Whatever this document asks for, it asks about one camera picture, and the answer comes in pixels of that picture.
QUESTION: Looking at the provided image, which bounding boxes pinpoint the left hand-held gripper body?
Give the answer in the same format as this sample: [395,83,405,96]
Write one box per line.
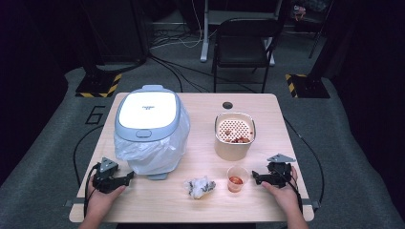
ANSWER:
[91,156,126,195]

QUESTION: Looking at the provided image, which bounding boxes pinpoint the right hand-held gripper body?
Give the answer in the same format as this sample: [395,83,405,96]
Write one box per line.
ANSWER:
[266,153,297,189]

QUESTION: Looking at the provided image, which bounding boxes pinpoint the white plastic trash bag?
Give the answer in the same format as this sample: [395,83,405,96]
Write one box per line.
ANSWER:
[114,100,191,176]

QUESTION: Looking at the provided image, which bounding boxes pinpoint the beige strainer container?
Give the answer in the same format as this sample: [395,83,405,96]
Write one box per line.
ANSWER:
[213,112,257,161]

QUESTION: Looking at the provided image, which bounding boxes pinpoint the white tissue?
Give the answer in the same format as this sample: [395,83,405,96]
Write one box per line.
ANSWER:
[183,176,217,200]

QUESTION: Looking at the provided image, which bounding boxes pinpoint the grey lidded trash can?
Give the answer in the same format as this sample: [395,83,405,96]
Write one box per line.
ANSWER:
[114,84,191,181]

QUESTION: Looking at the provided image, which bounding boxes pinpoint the person's left hand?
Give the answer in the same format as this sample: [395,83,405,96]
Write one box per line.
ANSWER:
[85,176,127,220]

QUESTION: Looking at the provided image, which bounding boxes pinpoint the person's right hand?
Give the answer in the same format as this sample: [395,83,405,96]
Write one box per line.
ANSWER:
[261,165,302,218]

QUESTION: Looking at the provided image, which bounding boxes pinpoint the grey table edge clamp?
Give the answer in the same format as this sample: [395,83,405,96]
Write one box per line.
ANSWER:
[308,198,321,214]
[64,198,87,208]

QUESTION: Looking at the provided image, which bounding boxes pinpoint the red food scraps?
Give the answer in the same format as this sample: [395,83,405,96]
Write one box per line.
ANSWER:
[223,128,254,144]

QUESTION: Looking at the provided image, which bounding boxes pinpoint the black stand base striped tape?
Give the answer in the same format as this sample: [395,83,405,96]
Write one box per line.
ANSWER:
[75,72,123,98]
[285,73,331,99]

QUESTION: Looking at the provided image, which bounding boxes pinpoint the black folding chair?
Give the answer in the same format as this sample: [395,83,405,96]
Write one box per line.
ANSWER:
[211,17,282,94]

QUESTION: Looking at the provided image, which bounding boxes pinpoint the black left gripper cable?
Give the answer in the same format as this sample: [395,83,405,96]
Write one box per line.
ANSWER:
[83,162,102,219]

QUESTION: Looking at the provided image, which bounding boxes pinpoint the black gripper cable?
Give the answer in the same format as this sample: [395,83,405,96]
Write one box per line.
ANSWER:
[276,166,304,215]
[83,162,102,219]

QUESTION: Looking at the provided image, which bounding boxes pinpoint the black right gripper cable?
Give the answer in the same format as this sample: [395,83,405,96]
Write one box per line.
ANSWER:
[276,166,304,215]

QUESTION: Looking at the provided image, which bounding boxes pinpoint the black floor cable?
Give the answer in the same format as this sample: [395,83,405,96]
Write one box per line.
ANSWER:
[73,124,105,189]
[282,116,326,205]

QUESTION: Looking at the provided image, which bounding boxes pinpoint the black floor cables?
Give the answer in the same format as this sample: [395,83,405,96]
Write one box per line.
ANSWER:
[147,53,257,94]

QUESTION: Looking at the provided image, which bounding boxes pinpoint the white floor cables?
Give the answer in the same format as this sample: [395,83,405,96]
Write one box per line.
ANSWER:
[149,0,204,51]

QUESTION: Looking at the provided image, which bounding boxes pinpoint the white desk frame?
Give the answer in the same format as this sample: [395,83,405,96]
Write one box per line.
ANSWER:
[200,0,284,67]

